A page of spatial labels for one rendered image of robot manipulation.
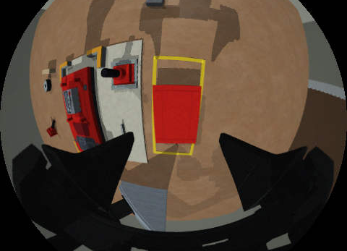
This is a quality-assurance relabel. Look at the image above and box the black toy tyre with white hub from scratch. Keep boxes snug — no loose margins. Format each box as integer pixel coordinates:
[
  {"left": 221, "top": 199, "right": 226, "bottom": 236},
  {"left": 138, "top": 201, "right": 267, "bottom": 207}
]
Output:
[{"left": 43, "top": 80, "right": 52, "bottom": 92}]

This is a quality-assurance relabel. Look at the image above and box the yellow rectangular outline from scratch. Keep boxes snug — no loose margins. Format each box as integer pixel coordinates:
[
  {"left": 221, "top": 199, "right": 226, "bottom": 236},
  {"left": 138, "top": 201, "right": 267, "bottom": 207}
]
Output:
[{"left": 151, "top": 55, "right": 205, "bottom": 156}]

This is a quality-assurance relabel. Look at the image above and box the tan wooden block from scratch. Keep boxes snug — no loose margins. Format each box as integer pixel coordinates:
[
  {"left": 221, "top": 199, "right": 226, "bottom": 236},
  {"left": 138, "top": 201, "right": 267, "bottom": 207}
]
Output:
[{"left": 42, "top": 68, "right": 56, "bottom": 75}]

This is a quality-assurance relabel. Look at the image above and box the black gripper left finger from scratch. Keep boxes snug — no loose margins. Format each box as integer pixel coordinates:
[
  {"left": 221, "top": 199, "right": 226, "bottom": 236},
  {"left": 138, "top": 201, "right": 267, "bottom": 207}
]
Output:
[{"left": 41, "top": 132, "right": 135, "bottom": 213}]

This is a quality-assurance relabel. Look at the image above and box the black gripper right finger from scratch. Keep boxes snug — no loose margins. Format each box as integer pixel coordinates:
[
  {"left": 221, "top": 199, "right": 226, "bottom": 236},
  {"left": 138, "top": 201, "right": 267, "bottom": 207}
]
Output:
[{"left": 219, "top": 133, "right": 307, "bottom": 211}]

